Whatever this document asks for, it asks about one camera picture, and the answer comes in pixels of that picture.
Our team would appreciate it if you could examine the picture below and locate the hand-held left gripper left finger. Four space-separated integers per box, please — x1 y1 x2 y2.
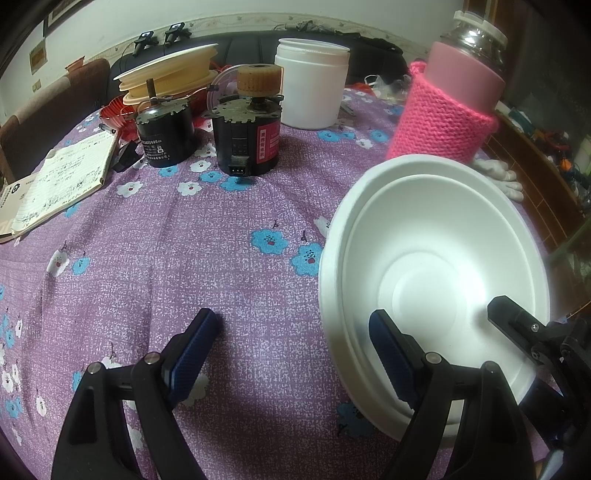
50 308 222 480

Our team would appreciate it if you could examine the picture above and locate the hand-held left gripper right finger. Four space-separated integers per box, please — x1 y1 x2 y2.
368 308 540 480

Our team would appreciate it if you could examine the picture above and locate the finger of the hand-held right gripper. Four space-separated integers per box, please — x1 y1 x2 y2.
486 295 563 366

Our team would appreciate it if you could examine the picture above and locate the large white foam bowl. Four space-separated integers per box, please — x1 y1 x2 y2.
318 154 552 448

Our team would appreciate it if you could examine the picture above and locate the purple floral tablecloth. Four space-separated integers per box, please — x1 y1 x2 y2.
0 85 578 480

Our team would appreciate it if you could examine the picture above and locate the white glove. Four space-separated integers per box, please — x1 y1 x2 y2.
471 157 525 201

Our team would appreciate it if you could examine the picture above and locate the small black block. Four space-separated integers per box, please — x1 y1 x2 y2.
111 141 144 174

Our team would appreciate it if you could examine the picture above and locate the open paper notebook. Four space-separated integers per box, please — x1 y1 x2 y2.
0 131 121 244

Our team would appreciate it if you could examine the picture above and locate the pink knit-sleeved flask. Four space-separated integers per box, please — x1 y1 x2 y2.
385 9 509 162

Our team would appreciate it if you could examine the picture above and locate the black electric motor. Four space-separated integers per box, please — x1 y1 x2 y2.
134 78 197 168

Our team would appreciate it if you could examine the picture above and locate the pink-label motor with cork wheel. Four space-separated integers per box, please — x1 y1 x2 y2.
210 64 283 178

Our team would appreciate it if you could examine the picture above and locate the white plastic jar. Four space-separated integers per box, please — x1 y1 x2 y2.
274 38 349 129

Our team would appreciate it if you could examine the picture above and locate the brown chair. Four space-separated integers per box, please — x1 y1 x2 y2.
0 58 112 185

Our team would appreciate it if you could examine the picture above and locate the black sofa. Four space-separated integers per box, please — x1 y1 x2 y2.
108 30 411 100

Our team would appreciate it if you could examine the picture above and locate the wall picture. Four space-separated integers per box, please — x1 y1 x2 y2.
28 39 49 75

